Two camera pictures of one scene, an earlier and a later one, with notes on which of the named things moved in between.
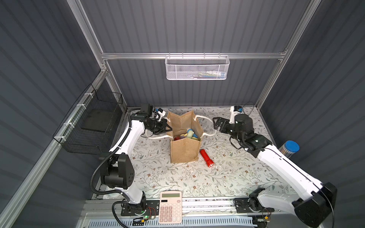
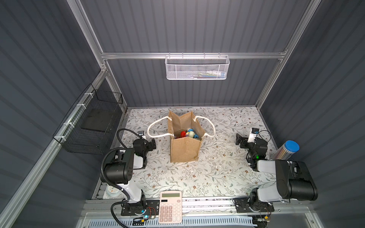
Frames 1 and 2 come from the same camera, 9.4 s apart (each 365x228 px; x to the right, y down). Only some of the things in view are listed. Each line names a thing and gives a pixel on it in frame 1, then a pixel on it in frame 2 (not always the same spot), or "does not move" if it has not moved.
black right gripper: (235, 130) → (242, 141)
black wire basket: (88, 127) does not move
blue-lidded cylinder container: (289, 148) does not move
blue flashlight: (194, 135) does not move
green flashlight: (190, 133) does not move
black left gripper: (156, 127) → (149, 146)
